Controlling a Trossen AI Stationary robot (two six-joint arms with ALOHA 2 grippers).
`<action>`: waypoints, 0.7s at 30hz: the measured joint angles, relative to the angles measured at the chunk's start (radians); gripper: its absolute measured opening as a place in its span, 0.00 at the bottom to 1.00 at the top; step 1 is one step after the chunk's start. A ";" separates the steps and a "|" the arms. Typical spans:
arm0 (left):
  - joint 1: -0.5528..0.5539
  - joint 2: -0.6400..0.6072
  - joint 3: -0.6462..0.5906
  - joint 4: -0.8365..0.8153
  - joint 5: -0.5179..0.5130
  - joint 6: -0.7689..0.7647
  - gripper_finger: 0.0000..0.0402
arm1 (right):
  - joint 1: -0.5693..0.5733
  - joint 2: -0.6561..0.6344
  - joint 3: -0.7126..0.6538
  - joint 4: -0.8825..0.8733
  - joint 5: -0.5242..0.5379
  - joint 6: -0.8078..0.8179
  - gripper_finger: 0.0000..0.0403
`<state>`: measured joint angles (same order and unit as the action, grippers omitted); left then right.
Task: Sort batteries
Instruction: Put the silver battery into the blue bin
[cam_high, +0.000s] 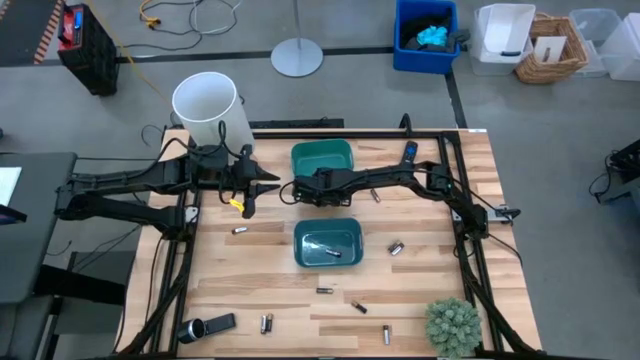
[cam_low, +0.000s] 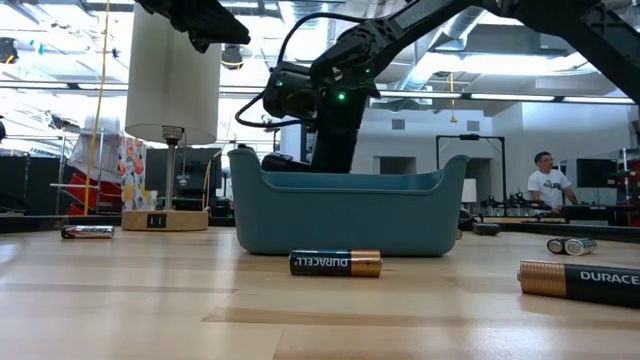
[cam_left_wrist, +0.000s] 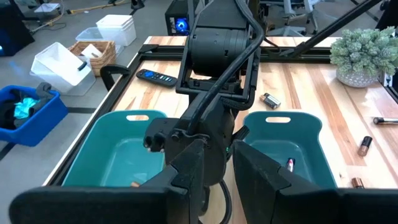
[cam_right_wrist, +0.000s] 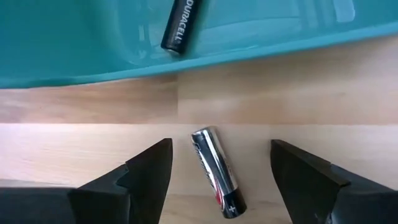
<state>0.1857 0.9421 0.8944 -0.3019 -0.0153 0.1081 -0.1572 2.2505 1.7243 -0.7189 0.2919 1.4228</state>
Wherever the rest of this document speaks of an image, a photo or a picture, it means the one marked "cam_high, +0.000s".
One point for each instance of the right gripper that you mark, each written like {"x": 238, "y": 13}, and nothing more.
{"x": 325, "y": 187}

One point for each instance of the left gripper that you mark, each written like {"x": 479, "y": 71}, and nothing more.
{"x": 242, "y": 180}

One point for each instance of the silver battery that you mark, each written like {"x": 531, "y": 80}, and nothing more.
{"x": 398, "y": 250}
{"x": 333, "y": 253}
{"x": 393, "y": 246}
{"x": 263, "y": 324}
{"x": 239, "y": 230}

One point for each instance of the teal plastic bin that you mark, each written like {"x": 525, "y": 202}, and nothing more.
{"x": 310, "y": 250}
{"x": 320, "y": 155}

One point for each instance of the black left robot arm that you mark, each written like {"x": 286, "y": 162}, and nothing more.
{"x": 125, "y": 177}

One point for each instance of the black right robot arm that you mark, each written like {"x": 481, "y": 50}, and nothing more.
{"x": 400, "y": 177}

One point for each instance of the black power strip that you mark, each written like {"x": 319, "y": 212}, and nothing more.
{"x": 295, "y": 123}

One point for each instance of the white shade wooden base lamp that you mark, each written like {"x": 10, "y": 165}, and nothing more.
{"x": 210, "y": 105}

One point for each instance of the grey floor stand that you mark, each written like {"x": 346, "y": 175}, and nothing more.
{"x": 297, "y": 57}

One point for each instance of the blue plastic crate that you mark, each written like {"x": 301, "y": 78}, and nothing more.
{"x": 425, "y": 62}

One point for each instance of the turquoise cloth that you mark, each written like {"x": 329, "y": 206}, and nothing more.
{"x": 432, "y": 36}

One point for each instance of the green artificial plant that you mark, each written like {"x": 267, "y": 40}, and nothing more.
{"x": 453, "y": 327}

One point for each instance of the black cloth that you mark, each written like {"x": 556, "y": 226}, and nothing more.
{"x": 457, "y": 37}

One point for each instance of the red black tool case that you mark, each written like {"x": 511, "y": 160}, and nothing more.
{"x": 90, "y": 55}

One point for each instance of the black desk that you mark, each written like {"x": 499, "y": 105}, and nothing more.
{"x": 35, "y": 240}

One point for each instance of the white plastic bin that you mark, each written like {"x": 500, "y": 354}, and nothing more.
{"x": 505, "y": 27}

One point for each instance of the white paper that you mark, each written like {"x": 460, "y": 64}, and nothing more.
{"x": 9, "y": 185}

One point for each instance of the white card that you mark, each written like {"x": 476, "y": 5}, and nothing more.
{"x": 550, "y": 47}

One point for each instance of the wicker basket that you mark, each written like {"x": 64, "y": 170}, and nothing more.
{"x": 575, "y": 57}

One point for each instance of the hazard striped black mat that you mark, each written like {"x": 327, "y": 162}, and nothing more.
{"x": 25, "y": 25}

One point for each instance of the clear plastic bin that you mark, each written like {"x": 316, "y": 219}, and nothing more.
{"x": 625, "y": 55}
{"x": 595, "y": 25}

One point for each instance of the black aluminium table frame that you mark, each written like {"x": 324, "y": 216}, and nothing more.
{"x": 375, "y": 134}

